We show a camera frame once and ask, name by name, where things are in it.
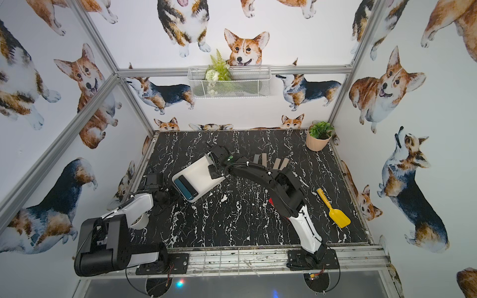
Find white plastic storage box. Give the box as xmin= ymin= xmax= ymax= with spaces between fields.
xmin=172 ymin=155 xmax=225 ymax=203

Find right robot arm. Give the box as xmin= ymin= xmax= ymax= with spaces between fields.
xmin=207 ymin=145 xmax=327 ymax=260

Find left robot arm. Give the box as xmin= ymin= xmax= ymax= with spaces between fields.
xmin=74 ymin=173 xmax=176 ymax=277

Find beige pruning pliers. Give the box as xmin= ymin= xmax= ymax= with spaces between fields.
xmin=273 ymin=158 xmax=281 ymax=170

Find light wood pruning pliers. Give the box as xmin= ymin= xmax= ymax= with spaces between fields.
xmin=279 ymin=158 xmax=289 ymax=170

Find fern and white flower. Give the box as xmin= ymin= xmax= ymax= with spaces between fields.
xmin=204 ymin=50 xmax=233 ymax=96

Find potted green plant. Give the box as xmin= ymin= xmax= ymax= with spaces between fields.
xmin=306 ymin=121 xmax=334 ymax=152

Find yellow plastic shovel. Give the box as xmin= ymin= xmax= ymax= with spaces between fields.
xmin=317 ymin=188 xmax=351 ymax=228

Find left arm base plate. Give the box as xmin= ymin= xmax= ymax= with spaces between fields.
xmin=135 ymin=253 xmax=190 ymax=276

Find white wire basket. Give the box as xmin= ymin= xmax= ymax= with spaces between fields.
xmin=188 ymin=66 xmax=272 ymax=99

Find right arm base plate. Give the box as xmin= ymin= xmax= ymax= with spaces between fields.
xmin=286 ymin=247 xmax=340 ymax=271

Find metal front rail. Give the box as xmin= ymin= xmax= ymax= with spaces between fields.
xmin=128 ymin=243 xmax=390 ymax=278

